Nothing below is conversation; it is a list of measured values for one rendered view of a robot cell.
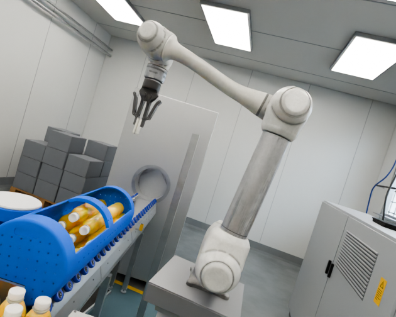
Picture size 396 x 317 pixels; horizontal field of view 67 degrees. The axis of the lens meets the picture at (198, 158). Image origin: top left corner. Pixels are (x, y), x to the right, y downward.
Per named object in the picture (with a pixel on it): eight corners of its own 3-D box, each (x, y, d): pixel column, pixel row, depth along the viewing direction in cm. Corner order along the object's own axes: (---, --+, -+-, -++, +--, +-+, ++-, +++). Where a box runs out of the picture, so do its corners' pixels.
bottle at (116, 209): (109, 207, 177) (97, 214, 158) (118, 199, 176) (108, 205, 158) (117, 216, 177) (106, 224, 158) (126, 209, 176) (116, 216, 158)
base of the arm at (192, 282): (227, 278, 139) (231, 267, 139) (229, 301, 117) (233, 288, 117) (190, 265, 141) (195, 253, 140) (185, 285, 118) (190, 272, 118)
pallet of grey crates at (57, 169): (100, 212, 522) (120, 147, 518) (73, 221, 444) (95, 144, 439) (44, 190, 547) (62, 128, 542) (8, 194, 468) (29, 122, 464)
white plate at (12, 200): (3, 188, 175) (2, 190, 175) (-29, 197, 148) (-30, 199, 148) (49, 201, 178) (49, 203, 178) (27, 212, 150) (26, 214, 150)
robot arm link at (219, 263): (229, 285, 116) (229, 314, 94) (192, 266, 117) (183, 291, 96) (312, 103, 113) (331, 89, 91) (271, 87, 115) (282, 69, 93)
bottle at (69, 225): (89, 217, 148) (72, 228, 130) (78, 225, 149) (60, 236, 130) (82, 205, 148) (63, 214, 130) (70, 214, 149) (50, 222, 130)
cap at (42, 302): (34, 303, 79) (36, 296, 79) (49, 304, 80) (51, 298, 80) (31, 312, 75) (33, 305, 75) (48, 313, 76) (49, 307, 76)
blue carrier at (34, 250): (131, 235, 182) (137, 189, 181) (59, 314, 95) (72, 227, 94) (85, 227, 183) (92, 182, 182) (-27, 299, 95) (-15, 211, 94)
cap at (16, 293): (21, 304, 77) (23, 297, 77) (4, 302, 76) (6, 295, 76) (25, 295, 81) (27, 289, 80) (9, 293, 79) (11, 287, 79)
